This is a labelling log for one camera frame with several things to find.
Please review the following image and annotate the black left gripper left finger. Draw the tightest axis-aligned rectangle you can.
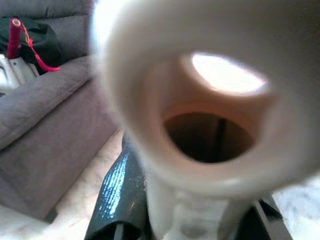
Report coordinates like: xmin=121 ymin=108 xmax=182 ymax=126
xmin=84 ymin=136 xmax=154 ymax=240

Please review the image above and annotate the red tassel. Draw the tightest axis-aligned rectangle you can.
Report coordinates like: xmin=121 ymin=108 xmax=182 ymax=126
xmin=21 ymin=24 xmax=62 ymax=74

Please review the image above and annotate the beige broom with purple bristles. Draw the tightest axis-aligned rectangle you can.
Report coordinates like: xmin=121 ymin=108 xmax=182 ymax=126
xmin=91 ymin=0 xmax=320 ymax=240

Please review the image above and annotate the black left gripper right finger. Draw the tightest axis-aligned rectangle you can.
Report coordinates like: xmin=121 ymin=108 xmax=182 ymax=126
xmin=234 ymin=194 xmax=294 ymax=240

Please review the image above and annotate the white plastic object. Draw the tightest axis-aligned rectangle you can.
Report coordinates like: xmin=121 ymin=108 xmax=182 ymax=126
xmin=0 ymin=53 xmax=41 ymax=89

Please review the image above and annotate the grey fabric sofa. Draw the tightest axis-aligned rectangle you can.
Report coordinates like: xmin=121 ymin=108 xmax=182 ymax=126
xmin=0 ymin=0 xmax=126 ymax=224

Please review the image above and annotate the red tube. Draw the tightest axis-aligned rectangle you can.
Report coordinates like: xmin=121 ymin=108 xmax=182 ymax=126
xmin=6 ymin=18 xmax=24 ymax=60

